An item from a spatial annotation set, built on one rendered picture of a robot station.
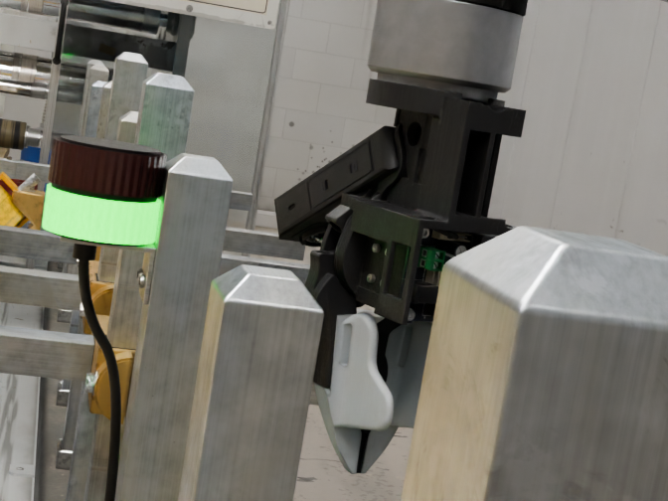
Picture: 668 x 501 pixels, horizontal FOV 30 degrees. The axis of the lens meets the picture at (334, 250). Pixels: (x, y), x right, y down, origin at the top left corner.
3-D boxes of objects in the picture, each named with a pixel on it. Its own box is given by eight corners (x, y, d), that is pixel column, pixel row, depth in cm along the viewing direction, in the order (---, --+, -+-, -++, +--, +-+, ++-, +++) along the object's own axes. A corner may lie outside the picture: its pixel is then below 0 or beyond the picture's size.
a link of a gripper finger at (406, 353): (405, 503, 65) (435, 330, 63) (343, 463, 70) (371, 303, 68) (451, 500, 66) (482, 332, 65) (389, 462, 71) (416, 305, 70)
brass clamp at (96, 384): (153, 380, 104) (162, 320, 103) (167, 429, 91) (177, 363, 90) (79, 372, 102) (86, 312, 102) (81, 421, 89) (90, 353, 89)
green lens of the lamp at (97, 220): (150, 232, 70) (156, 193, 70) (158, 250, 65) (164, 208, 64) (42, 217, 69) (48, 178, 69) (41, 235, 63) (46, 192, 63)
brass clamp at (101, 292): (135, 314, 128) (142, 265, 127) (144, 346, 115) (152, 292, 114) (75, 307, 126) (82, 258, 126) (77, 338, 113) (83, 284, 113)
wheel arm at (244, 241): (299, 256, 178) (302, 237, 178) (303, 260, 176) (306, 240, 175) (39, 223, 170) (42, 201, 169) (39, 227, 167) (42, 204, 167)
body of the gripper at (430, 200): (394, 338, 60) (436, 88, 58) (302, 297, 67) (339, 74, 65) (513, 342, 64) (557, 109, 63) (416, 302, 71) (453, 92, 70)
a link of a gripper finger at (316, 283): (302, 389, 65) (329, 224, 64) (287, 380, 66) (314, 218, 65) (376, 389, 68) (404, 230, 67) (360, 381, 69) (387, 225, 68)
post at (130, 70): (89, 460, 147) (147, 55, 141) (90, 470, 144) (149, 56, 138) (60, 457, 147) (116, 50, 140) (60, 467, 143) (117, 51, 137)
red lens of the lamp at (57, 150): (156, 188, 70) (162, 149, 70) (165, 202, 64) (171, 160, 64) (48, 173, 69) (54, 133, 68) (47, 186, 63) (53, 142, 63)
